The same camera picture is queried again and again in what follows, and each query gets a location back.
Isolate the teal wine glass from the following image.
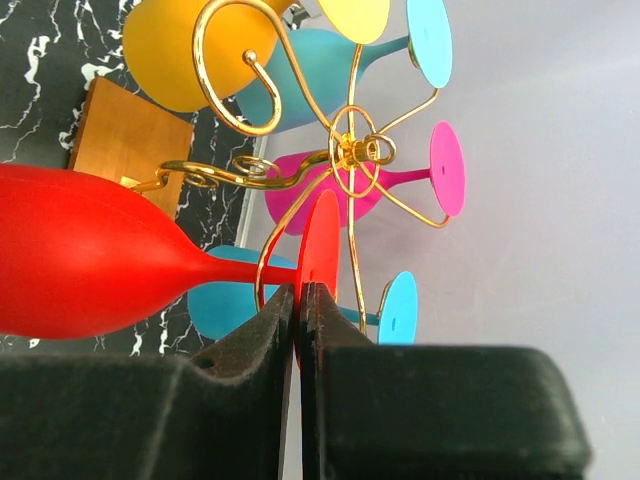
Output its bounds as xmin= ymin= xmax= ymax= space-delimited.
xmin=235 ymin=0 xmax=453 ymax=133
xmin=187 ymin=244 xmax=419 ymax=346

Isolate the orange wine glass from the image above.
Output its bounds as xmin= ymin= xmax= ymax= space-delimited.
xmin=122 ymin=0 xmax=301 ymax=114

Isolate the teal wine glass back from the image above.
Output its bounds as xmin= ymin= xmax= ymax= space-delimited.
xmin=235 ymin=0 xmax=453 ymax=133

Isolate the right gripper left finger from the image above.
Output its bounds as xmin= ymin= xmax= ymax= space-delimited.
xmin=1 ymin=286 xmax=294 ymax=479

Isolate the gold wire glass rack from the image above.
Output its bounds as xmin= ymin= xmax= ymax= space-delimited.
xmin=67 ymin=0 xmax=451 ymax=336

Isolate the magenta wine glass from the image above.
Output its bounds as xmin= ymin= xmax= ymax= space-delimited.
xmin=265 ymin=121 xmax=466 ymax=236

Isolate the yellow wine glass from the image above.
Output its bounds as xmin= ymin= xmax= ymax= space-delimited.
xmin=318 ymin=0 xmax=391 ymax=44

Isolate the teal wine glass front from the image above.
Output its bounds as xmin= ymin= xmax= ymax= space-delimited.
xmin=187 ymin=244 xmax=419 ymax=346

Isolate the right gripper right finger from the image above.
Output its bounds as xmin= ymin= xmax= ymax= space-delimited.
xmin=296 ymin=283 xmax=592 ymax=479

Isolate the red wine glass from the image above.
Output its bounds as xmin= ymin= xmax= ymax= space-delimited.
xmin=1 ymin=163 xmax=340 ymax=339

